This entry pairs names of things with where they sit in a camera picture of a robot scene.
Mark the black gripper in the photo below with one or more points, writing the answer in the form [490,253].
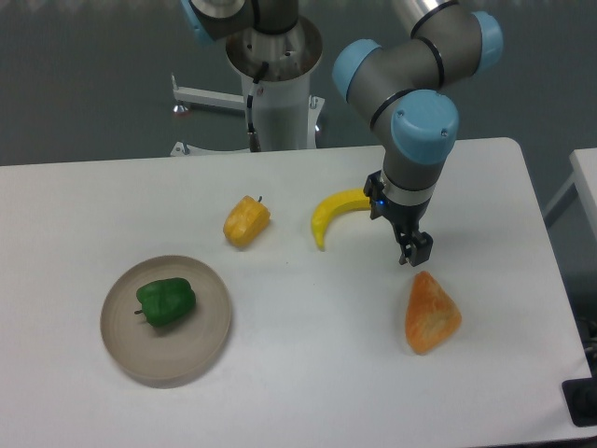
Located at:
[403,209]

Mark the green bell pepper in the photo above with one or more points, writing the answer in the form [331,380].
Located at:
[164,301]

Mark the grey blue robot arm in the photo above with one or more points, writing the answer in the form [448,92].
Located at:
[397,91]

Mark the yellow bell pepper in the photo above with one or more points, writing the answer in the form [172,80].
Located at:
[247,219]

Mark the beige round plate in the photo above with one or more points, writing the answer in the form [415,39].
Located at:
[175,354]

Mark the orange croissant bread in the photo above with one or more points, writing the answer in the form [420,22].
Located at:
[432,316]

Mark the yellow banana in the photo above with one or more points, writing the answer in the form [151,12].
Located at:
[339,203]

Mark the white side table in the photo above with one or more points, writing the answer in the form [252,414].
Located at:
[580,184]

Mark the black device at edge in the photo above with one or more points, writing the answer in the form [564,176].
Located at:
[580,397]

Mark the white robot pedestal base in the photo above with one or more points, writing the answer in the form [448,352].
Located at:
[275,72]

